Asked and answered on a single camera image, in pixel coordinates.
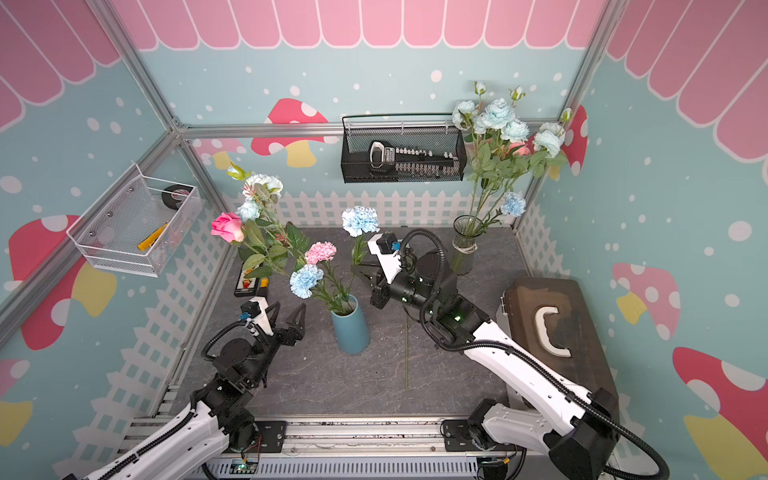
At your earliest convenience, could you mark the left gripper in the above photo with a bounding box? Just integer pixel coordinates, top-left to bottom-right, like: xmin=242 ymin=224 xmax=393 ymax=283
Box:
xmin=245 ymin=304 xmax=307 ymax=387

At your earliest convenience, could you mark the teal ceramic vase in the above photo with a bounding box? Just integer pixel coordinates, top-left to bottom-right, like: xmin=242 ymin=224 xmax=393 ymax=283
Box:
xmin=331 ymin=295 xmax=370 ymax=355

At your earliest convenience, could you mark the blue carnation stem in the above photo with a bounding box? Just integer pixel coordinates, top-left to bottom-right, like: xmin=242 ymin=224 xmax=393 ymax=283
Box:
xmin=341 ymin=206 xmax=380 ymax=265
xmin=289 ymin=264 xmax=330 ymax=312

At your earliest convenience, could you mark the light blue rose stem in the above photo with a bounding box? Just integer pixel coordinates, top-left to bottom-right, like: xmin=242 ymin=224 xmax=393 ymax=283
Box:
xmin=404 ymin=307 xmax=412 ymax=391

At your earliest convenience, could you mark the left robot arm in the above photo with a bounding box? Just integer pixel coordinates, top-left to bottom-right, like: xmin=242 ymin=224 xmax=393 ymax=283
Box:
xmin=85 ymin=297 xmax=306 ymax=479

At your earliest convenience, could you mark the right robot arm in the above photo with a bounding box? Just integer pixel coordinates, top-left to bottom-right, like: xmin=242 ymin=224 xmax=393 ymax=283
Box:
xmin=353 ymin=228 xmax=670 ymax=479

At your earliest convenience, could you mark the clear glass vase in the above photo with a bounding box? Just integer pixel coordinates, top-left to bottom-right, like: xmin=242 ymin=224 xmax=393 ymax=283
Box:
xmin=450 ymin=215 xmax=483 ymax=276

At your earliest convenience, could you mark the pink carnation stem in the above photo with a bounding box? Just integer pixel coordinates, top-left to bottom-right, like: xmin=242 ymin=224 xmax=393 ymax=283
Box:
xmin=305 ymin=242 xmax=354 ymax=316

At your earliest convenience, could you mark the pink rose stem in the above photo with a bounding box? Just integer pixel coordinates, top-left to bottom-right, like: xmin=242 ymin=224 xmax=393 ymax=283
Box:
xmin=211 ymin=213 xmax=285 ymax=278

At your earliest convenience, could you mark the socket bit set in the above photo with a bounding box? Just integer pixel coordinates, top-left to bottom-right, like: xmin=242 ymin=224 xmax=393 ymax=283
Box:
xmin=368 ymin=141 xmax=463 ymax=181

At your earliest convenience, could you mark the white blue rose stem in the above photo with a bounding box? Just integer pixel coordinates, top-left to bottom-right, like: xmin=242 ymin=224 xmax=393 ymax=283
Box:
xmin=227 ymin=163 xmax=311 ymax=276

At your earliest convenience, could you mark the green circuit board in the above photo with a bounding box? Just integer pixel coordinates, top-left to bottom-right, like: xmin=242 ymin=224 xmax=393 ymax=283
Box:
xmin=229 ymin=460 xmax=259 ymax=475

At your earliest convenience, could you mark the yellow utility knife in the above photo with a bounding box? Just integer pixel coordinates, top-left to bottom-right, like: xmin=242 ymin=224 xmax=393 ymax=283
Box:
xmin=137 ymin=223 xmax=168 ymax=252

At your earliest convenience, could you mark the light blue rose bouquet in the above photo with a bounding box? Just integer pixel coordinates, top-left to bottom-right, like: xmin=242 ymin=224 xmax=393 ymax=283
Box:
xmin=452 ymin=81 xmax=574 ymax=236

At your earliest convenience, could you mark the black tape roll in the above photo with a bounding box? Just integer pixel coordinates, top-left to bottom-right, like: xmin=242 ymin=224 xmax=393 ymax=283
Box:
xmin=161 ymin=184 xmax=192 ymax=210

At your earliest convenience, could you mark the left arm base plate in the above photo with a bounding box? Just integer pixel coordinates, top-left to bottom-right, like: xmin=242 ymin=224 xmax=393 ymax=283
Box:
xmin=252 ymin=420 xmax=288 ymax=454

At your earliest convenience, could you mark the black wire mesh basket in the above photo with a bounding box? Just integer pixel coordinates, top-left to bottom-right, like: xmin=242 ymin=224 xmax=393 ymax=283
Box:
xmin=340 ymin=113 xmax=467 ymax=183

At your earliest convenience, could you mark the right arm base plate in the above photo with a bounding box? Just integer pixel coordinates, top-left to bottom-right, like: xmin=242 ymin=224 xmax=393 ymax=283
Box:
xmin=440 ymin=419 xmax=520 ymax=453

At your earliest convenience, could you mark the white wire mesh basket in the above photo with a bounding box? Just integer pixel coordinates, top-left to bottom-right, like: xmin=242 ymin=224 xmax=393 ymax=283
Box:
xmin=67 ymin=164 xmax=202 ymax=278

